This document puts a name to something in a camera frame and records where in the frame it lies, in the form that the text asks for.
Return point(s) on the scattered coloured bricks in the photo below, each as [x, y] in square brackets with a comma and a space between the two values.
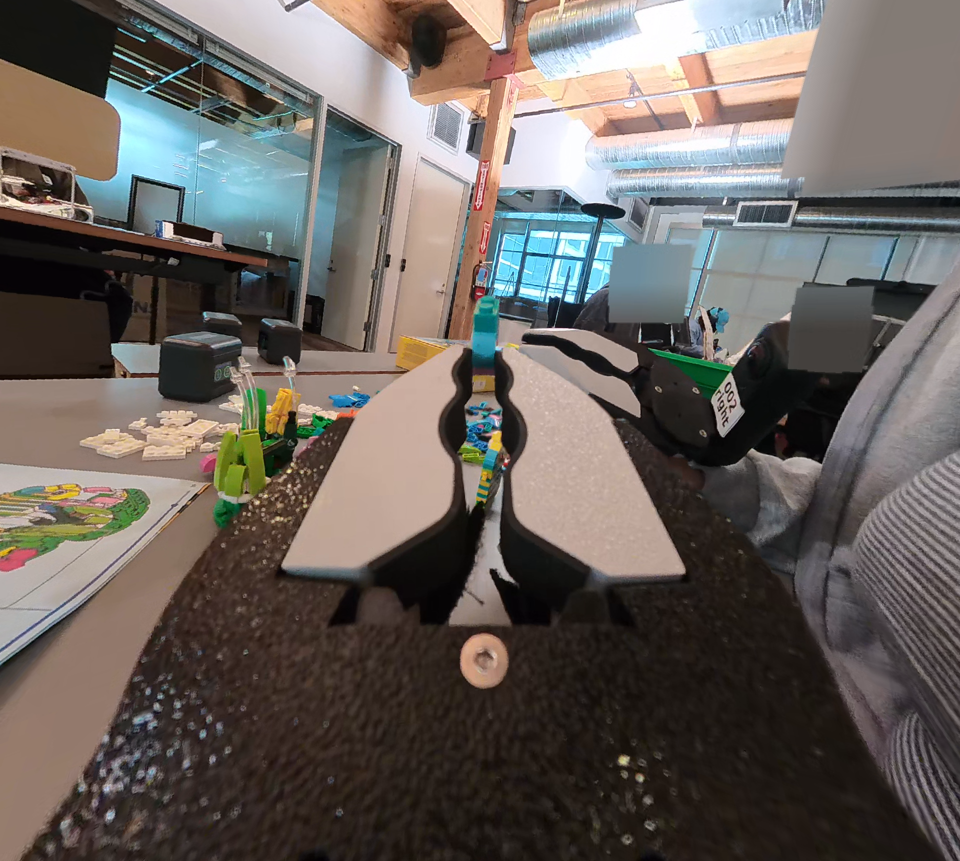
[349, 398]

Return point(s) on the white cardboard tray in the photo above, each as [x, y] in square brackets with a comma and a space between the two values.
[187, 233]

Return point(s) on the person's right forearm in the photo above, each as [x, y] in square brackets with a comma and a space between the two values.
[765, 501]

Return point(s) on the green board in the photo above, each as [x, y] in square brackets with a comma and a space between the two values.
[686, 362]

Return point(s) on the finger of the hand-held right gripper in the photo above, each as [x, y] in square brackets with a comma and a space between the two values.
[600, 347]
[592, 381]

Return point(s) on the green brick garden model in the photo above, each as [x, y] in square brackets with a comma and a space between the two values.
[244, 471]

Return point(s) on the brown desk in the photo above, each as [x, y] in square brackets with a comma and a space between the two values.
[112, 238]

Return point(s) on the black ceiling speaker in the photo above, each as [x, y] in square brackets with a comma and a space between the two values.
[429, 40]

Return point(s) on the black framed board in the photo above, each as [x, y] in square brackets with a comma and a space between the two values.
[156, 205]

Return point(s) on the grey desk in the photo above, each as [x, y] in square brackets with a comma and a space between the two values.
[45, 418]

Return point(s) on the black wall screen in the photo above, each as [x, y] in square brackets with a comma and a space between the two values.
[52, 28]

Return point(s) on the white door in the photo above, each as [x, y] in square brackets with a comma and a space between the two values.
[431, 253]

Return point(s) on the adjacent wood-edged desk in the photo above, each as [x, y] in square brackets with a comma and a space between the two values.
[315, 360]

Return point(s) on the cardboard box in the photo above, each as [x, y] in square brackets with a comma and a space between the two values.
[52, 336]

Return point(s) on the red fire extinguisher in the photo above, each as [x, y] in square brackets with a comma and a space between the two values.
[480, 280]

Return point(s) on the pile of white bricks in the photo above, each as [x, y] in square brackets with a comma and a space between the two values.
[161, 435]

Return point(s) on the wooden column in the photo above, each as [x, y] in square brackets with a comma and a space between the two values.
[491, 186]

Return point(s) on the black floor lamp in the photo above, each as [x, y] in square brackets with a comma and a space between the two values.
[602, 231]

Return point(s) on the person's torso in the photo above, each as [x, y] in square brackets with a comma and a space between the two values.
[900, 576]

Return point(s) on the pink teal brick tower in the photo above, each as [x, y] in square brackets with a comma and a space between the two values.
[487, 321]

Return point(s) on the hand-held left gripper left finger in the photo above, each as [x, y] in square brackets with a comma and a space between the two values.
[375, 486]

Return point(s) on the black power station with screen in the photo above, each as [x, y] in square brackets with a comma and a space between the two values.
[199, 366]

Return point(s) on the yellow box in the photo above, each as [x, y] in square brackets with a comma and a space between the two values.
[424, 351]

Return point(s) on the striped brick figure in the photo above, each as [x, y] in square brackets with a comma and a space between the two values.
[489, 471]

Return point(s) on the person's right hand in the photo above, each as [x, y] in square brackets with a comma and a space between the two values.
[688, 475]

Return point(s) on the wooden board on white stand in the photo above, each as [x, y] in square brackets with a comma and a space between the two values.
[52, 118]

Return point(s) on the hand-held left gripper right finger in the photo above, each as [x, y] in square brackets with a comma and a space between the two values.
[592, 486]

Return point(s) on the brick instruction booklet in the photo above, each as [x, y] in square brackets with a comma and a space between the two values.
[75, 576]

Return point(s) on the silver ventilation duct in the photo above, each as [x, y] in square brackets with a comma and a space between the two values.
[585, 36]
[690, 152]

